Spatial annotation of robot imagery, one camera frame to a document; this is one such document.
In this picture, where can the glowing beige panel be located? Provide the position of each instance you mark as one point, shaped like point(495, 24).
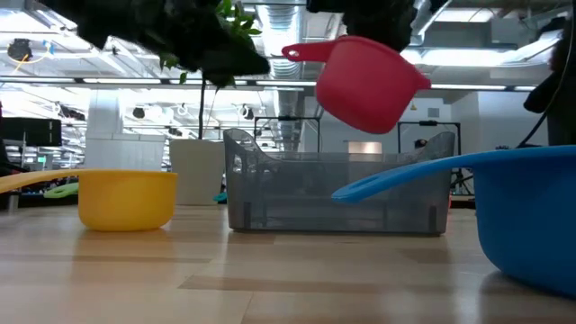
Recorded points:
point(364, 147)

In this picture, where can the green leafy plant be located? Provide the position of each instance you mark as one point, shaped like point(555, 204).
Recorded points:
point(238, 20)

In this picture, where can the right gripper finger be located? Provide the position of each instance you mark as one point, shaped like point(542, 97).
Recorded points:
point(382, 22)

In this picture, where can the black computer monitor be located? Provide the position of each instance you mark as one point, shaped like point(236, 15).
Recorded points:
point(31, 131)

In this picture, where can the yellow measuring cup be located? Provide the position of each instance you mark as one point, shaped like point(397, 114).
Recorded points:
point(126, 202)

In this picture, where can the person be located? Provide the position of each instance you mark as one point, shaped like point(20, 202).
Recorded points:
point(562, 90)
point(420, 143)

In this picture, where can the white plant pot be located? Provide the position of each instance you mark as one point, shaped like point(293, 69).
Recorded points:
point(198, 175)

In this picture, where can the red measuring cup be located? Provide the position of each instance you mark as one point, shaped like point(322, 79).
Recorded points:
point(364, 90)

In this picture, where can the teal measuring cup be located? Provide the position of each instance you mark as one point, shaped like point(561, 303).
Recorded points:
point(221, 197)

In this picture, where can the green measuring cup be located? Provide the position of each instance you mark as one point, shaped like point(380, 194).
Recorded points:
point(63, 191)

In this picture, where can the grey translucent plastic basket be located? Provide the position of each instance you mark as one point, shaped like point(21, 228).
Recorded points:
point(288, 202)

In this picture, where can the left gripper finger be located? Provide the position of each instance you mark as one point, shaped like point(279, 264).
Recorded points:
point(229, 56)

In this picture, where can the large blue measuring cup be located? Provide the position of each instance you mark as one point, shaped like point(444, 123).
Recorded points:
point(526, 216)

